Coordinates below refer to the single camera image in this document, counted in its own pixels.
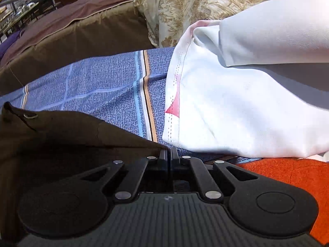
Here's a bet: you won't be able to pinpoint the cluttered background table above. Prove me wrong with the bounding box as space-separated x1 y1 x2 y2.
0 0 63 40

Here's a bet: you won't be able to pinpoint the brown blanket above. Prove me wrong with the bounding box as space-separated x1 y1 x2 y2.
0 3 156 96

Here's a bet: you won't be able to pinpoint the orange cloth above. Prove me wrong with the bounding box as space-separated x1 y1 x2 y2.
204 157 329 245

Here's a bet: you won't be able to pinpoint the dark brown long-sleeve shirt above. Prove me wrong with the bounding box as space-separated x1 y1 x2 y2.
0 101 170 245

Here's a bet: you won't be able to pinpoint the purple cloth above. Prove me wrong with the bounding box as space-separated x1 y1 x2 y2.
0 29 24 58

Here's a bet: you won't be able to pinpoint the white cloth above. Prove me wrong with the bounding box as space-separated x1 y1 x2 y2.
162 0 329 160

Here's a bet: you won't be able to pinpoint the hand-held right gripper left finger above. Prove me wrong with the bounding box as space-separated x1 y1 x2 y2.
80 148 169 202

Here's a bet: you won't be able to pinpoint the mauve blanket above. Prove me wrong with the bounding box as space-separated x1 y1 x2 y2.
0 0 150 66

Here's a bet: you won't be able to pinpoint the blue plaid bedsheet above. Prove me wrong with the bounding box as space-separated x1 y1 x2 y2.
0 47 260 164

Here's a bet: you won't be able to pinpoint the beige floral blanket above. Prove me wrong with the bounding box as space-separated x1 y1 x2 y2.
133 0 293 48

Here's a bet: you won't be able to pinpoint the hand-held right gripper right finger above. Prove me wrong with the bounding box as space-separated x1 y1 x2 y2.
169 146 259 203

